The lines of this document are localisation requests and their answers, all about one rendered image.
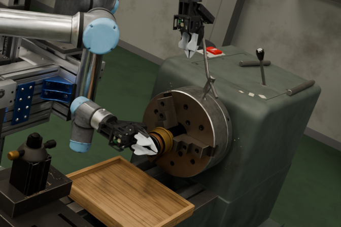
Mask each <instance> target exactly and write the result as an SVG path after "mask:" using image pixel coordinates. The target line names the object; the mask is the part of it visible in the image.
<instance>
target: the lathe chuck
mask: <svg viewBox="0 0 341 227"><path fill-rule="evenodd" d="M168 92H172V96H173V101H174V106H175V110H176V115H177V119H178V122H179V123H180V124H182V125H183V126H184V127H185V129H186V132H187V135H189V136H191V137H193V138H195V139H197V140H199V141H201V142H203V143H205V144H207V145H209V146H211V147H216V145H217V148H216V151H215V155H214V156H213V157H209V156H204V157H202V158H199V157H197V156H195V155H193V154H191V153H188V154H185V153H183V152H181V151H177V152H175V151H173V150H171V151H169V152H168V153H166V154H163V155H162V156H161V157H160V158H159V159H158V160H157V161H156V162H155V163H156V165H157V166H158V167H160V168H161V169H162V170H163V171H165V172H166V173H168V174H170V175H173V176H176V177H192V176H195V175H197V174H199V173H201V172H203V171H205V170H207V169H209V168H211V167H213V166H214V165H215V164H216V163H217V162H218V161H219V160H220V159H221V157H222V156H223V154H224V152H225V149H226V145H227V138H228V132H227V125H226V120H225V117H224V114H223V112H222V110H221V108H220V107H219V105H218V104H217V103H216V101H215V100H214V99H213V98H212V97H211V96H210V95H208V94H206V95H205V98H206V100H202V99H200V98H199V97H198V95H201V94H202V92H203V91H202V90H200V89H197V88H193V87H181V88H176V89H172V90H169V91H166V92H162V93H160V94H158V95H156V96H155V97H154V98H153V99H152V100H151V101H150V102H149V104H148V105H147V107H146V109H145V112H144V115H143V120H142V123H145V124H146V125H147V127H148V128H147V133H149V132H151V131H153V129H155V128H156V127H155V122H157V121H158V119H157V114H156V113H157V112H160V111H159V107H158V102H157V99H160V98H164V95H163V94H164V93H168ZM180 124H178V126H175V127H172V128H169V129H167V130H169V131H170V132H171V133H172V134H173V136H174V137H176V136H179V135H181V131H180Z"/></svg>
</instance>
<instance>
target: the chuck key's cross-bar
mask: <svg viewBox="0 0 341 227"><path fill-rule="evenodd" d="M202 47H203V56H204V64H205V69H206V76H207V79H209V77H210V74H209V66H208V58H207V50H206V42H205V39H202ZM209 84H210V87H211V89H212V91H213V94H214V96H215V99H218V98H219V97H218V94H217V92H216V89H215V87H214V85H213V83H212V82H210V83H209Z"/></svg>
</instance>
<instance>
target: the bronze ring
mask: <svg viewBox="0 0 341 227"><path fill-rule="evenodd" d="M148 134H149V135H150V137H151V139H152V140H153V142H154V144H155V146H156V148H157V150H158V152H157V154H155V155H149V156H152V157H154V156H157V155H161V154H166V153H168V152H169V151H171V149H172V147H173V139H172V138H173V134H172V133H171V132H170V131H169V130H166V129H165V128H162V127H157V128H155V129H153V131H151V132H149V133H148Z"/></svg>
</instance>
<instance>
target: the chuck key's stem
mask: <svg viewBox="0 0 341 227"><path fill-rule="evenodd" d="M215 79H216V78H215V77H214V76H213V75H211V76H210V77H209V79H208V81H207V83H206V84H205V86H204V88H203V90H202V91H203V92H202V94H201V96H200V97H201V98H202V99H204V97H205V95H206V94H207V93H208V92H209V90H210V89H211V87H210V84H209V83H210V82H212V83H214V81H215Z"/></svg>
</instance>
